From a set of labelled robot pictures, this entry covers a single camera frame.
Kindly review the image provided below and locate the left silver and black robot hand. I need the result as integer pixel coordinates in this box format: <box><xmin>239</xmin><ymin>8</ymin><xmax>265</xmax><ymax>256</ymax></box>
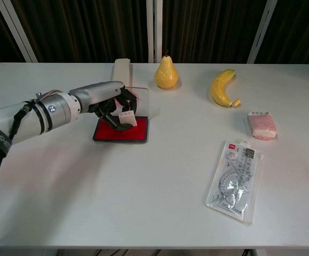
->
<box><xmin>68</xmin><ymin>81</ymin><xmax>140</xmax><ymax>132</ymax></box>

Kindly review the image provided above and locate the white red-based stamp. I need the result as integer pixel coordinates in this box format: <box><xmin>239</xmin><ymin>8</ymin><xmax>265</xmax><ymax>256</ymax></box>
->
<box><xmin>118</xmin><ymin>111</ymin><xmax>138</xmax><ymax>127</ymax></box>

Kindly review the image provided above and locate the white rectangular box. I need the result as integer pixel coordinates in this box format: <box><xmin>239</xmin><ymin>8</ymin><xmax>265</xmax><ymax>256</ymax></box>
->
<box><xmin>110</xmin><ymin>58</ymin><xmax>132</xmax><ymax>87</ymax></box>

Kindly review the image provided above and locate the red ink pad with clear lid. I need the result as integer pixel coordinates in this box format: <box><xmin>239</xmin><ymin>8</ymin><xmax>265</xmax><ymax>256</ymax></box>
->
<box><xmin>91</xmin><ymin>85</ymin><xmax>150</xmax><ymax>144</ymax></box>

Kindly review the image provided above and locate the yellow pear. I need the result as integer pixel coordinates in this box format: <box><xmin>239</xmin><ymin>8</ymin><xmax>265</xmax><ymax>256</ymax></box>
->
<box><xmin>154</xmin><ymin>50</ymin><xmax>179</xmax><ymax>90</ymax></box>

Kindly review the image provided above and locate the yellow banana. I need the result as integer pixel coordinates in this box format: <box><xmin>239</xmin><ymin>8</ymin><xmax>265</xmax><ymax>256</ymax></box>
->
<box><xmin>210</xmin><ymin>68</ymin><xmax>242</xmax><ymax>108</ymax></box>

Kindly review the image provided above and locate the ruler set in clear package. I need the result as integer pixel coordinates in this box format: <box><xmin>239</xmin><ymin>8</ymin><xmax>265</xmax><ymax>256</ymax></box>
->
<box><xmin>204</xmin><ymin>139</ymin><xmax>266</xmax><ymax>227</ymax></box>

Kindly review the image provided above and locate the packaged pink pork belly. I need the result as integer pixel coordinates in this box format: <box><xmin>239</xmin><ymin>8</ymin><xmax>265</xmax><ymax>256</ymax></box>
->
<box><xmin>247</xmin><ymin>111</ymin><xmax>279</xmax><ymax>141</ymax></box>

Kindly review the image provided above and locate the white vertical frame post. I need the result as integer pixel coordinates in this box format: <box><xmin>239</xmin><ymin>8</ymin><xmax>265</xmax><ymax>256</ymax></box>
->
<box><xmin>146</xmin><ymin>0</ymin><xmax>163</xmax><ymax>64</ymax></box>

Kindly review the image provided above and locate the white diagonal frame bar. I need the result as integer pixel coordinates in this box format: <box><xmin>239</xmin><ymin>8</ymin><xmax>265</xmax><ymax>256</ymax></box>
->
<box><xmin>0</xmin><ymin>0</ymin><xmax>39</xmax><ymax>63</ymax></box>
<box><xmin>246</xmin><ymin>0</ymin><xmax>278</xmax><ymax>65</ymax></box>

